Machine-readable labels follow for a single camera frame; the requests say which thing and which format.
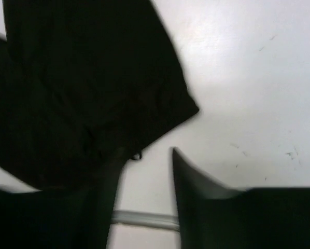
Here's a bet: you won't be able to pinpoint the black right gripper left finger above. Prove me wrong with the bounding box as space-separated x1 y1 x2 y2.
0 148 126 248

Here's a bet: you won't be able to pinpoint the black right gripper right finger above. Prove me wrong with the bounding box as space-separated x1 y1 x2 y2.
172 147 310 248

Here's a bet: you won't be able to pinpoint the black shorts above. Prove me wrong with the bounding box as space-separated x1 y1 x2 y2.
0 1 199 190

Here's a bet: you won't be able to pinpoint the aluminium front frame rail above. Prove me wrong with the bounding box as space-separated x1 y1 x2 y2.
111 210 179 231

